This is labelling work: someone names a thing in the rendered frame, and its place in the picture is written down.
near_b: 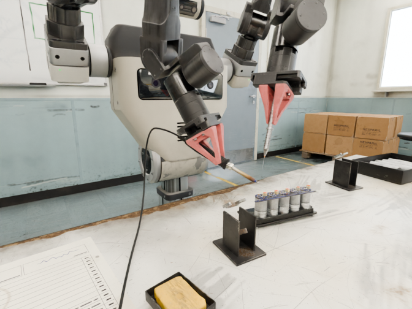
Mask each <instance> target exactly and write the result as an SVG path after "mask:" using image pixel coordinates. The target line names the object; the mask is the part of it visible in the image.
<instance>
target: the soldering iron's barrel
mask: <svg viewBox="0 0 412 309"><path fill-rule="evenodd" d="M226 168H227V169H229V170H233V171H235V172H237V173H238V174H240V175H242V176H243V177H245V178H247V179H249V180H250V181H252V182H254V181H255V178H253V177H251V176H249V175H248V174H246V173H244V172H242V171H241V170H239V169H238V168H236V167H234V165H233V164H232V163H230V162H228V164H227V166H226Z"/></svg>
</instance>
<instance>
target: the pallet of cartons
mask: <svg viewBox="0 0 412 309"><path fill-rule="evenodd" d="M402 123H403V115H379V114H377V115H375V114H366V113H338V112H319V113H306V114H305V120H304V128H303V131H304V134H303V141H302V149H301V150H299V151H302V158H310V157H313V156H317V155H327V156H333V157H332V158H333V159H332V160H333V161H334V160H335V159H341V158H345V157H348V156H353V155H361V156H375V155H382V154H386V153H396V154H397V153H398V149H399V142H400V139H399V137H397V134H398V133H400V132H401V130H402ZM346 152H348V154H346V155H344V156H342V157H340V158H334V156H336V155H338V154H340V153H342V154H343V153H346Z"/></svg>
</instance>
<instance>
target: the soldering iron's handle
mask: <svg viewBox="0 0 412 309"><path fill-rule="evenodd" d="M178 139H180V140H182V141H184V142H185V144H186V145H187V146H189V145H188V144H187V143H186V140H185V138H184V137H183V136H182V135H181V136H179V135H178ZM199 145H200V146H202V147H203V148H204V149H205V150H206V151H208V152H209V153H210V154H211V155H212V156H213V157H214V158H215V152H214V151H213V150H211V149H209V148H208V147H206V146H205V145H203V144H201V143H199ZM189 147H190V148H191V149H192V150H194V151H195V152H196V153H198V154H200V155H201V156H203V157H205V156H204V155H202V154H201V153H199V152H198V151H196V150H195V149H194V148H192V147H191V146H189ZM205 158H206V157H205ZM228 162H230V159H226V158H224V157H223V156H221V163H220V164H218V165H219V166H220V167H222V168H223V169H225V168H226V166H227V164H228Z"/></svg>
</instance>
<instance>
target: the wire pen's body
mask: <svg viewBox="0 0 412 309"><path fill-rule="evenodd" d="M273 103H274V97H273V102H272V108H271V111H270V117H269V123H268V127H267V128H266V129H267V133H266V137H265V142H264V148H266V149H269V145H270V140H271V136H272V131H273V130H274V128H273V124H272V118H273Z"/></svg>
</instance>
